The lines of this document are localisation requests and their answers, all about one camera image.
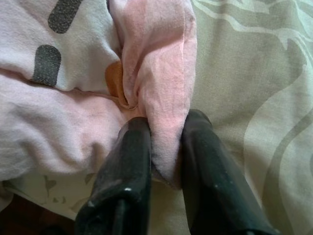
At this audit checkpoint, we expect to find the pink cartoon print blanket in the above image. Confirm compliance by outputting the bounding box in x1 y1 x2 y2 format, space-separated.
0 0 198 191

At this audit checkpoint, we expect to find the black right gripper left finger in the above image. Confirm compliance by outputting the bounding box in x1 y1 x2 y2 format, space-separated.
74 117 153 235

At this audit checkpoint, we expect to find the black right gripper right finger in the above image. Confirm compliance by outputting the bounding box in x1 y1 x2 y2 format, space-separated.
180 109 279 235

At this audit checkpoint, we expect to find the bed with beige floral sheet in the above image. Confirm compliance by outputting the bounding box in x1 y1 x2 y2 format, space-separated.
0 0 313 235

